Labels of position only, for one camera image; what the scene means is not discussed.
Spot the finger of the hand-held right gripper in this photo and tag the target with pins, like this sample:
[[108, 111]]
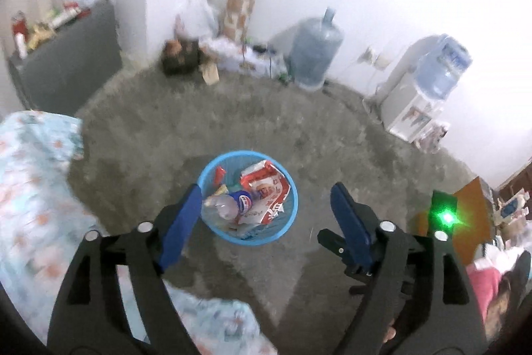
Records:
[[330, 240]]

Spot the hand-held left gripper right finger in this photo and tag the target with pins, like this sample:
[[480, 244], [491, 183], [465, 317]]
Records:
[[351, 222]]

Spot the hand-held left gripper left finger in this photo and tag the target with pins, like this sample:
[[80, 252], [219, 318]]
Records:
[[181, 226]]

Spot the blue plastic wastebasket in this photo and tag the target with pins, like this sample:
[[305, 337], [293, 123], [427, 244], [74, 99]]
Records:
[[286, 222]]

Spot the blue label plastic bottle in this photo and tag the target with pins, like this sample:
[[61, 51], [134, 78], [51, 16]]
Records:
[[228, 205]]

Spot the red snack bag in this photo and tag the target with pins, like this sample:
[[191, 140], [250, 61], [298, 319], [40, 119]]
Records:
[[270, 188]]

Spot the orange wooden board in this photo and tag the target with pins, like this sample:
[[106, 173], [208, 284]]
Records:
[[474, 209]]

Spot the pink cloth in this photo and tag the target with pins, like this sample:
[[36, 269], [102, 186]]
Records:
[[484, 288]]

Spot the white water dispenser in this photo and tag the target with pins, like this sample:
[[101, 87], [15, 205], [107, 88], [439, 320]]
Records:
[[403, 109]]

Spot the blue dispenser water jug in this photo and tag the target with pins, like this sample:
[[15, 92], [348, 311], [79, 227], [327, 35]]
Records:
[[442, 68]]

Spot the floral blue tablecloth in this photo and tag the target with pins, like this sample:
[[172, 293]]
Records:
[[33, 193]]

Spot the small brown paper bag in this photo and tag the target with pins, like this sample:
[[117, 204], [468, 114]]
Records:
[[210, 73]]

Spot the dark cardboard box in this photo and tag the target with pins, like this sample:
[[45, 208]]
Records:
[[181, 57]]

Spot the empty blue water jug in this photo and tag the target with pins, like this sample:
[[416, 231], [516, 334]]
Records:
[[316, 51]]

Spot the grey cabinet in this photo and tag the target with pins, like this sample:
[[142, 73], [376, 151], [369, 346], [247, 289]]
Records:
[[70, 64]]

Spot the white red shopping bag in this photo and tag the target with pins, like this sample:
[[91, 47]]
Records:
[[197, 18]]

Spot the pile of yellow snack packets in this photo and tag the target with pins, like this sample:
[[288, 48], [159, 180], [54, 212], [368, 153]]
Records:
[[54, 22]]

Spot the small white bottle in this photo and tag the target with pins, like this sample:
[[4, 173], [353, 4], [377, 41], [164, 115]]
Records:
[[22, 45]]

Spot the red thermos flask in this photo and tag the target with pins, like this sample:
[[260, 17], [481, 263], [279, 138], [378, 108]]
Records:
[[18, 24]]

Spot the white wall socket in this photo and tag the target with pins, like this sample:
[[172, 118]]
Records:
[[376, 57]]

